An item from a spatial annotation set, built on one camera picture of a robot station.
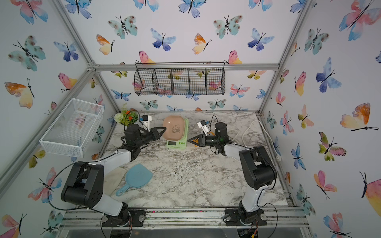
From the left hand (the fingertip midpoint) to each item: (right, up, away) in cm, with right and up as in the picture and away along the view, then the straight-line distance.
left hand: (167, 127), depth 85 cm
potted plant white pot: (-27, +6, +9) cm, 30 cm away
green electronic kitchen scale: (+7, -10, -1) cm, 12 cm away
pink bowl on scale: (+4, +1, 0) cm, 4 cm away
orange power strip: (+25, -4, -6) cm, 26 cm away
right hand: (+13, -8, -2) cm, 16 cm away
